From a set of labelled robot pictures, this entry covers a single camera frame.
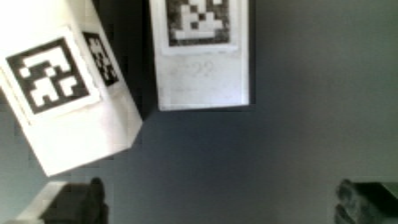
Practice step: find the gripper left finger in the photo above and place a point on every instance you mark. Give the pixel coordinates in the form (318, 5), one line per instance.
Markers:
(67, 204)

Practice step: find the paper sheet with markers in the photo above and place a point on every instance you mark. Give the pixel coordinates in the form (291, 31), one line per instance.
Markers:
(201, 53)

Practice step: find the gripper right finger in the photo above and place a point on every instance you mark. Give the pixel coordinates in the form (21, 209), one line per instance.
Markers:
(366, 203)

